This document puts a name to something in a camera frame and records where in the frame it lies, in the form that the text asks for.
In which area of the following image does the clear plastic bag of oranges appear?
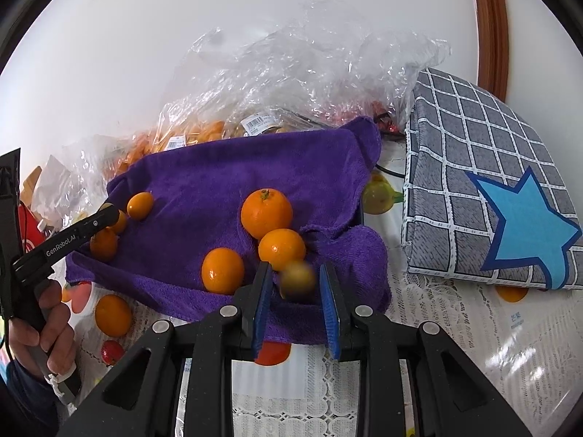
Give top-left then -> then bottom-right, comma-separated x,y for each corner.
114,100 -> 228,178

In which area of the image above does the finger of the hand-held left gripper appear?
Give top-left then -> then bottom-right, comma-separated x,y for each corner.
79,202 -> 120,243

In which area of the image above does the black cable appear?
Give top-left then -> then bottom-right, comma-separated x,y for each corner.
372,113 -> 406,178

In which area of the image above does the crumpled clear plastic bag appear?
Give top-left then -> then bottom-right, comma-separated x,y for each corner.
59,134 -> 133,219

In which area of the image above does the large orange with stem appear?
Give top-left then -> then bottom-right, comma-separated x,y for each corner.
240,188 -> 293,240

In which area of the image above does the clear plastic bag red fruit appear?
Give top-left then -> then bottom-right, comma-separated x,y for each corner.
301,0 -> 451,133

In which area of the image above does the brown wooden door frame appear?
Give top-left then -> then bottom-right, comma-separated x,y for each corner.
467,0 -> 508,101

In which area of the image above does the grey checked cushion blue star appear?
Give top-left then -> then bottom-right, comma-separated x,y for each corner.
401,67 -> 583,291

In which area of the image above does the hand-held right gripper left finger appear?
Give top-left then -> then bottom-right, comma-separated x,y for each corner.
57,261 -> 274,437

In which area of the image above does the person's left forearm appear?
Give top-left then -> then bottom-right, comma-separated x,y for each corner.
0,359 -> 62,437

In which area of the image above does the purple towel covered tray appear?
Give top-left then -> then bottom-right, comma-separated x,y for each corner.
65,116 -> 392,344

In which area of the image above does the small yellowish fruit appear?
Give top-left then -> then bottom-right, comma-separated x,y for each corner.
279,259 -> 317,301

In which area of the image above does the person's left hand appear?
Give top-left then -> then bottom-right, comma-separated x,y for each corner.
7,279 -> 78,378

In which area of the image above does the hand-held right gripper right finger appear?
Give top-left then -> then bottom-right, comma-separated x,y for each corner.
319,261 -> 533,437

